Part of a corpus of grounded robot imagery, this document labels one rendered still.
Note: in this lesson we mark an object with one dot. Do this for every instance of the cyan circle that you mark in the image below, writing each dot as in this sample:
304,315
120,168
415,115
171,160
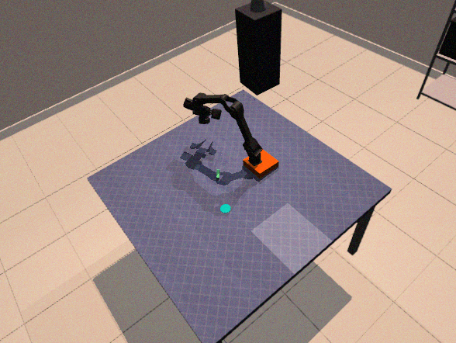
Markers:
225,208

